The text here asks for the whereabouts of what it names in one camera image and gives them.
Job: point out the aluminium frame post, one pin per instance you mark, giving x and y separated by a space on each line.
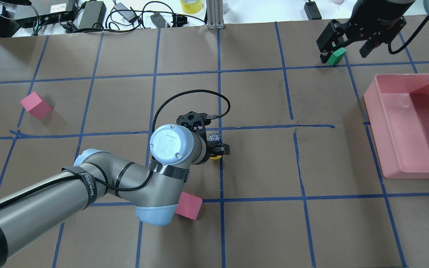
214 14

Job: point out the yellow push button switch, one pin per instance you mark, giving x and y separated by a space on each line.
213 139

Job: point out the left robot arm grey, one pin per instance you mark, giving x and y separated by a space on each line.
154 189

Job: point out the pink cube centre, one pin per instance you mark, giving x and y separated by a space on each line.
189 206

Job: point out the green cube near right arm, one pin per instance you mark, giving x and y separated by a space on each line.
336 56

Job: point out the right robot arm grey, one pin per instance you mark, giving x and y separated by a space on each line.
414 34

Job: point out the pink plastic tray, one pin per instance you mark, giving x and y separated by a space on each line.
398 110

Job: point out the pink cube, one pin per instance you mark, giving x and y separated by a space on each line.
36 105
189 206

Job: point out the pink cube far side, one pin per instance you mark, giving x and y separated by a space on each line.
36 105

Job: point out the yellow tape roll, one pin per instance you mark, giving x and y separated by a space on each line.
191 6

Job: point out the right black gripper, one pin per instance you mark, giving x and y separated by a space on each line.
375 23

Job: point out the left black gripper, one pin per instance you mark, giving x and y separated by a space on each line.
220 149

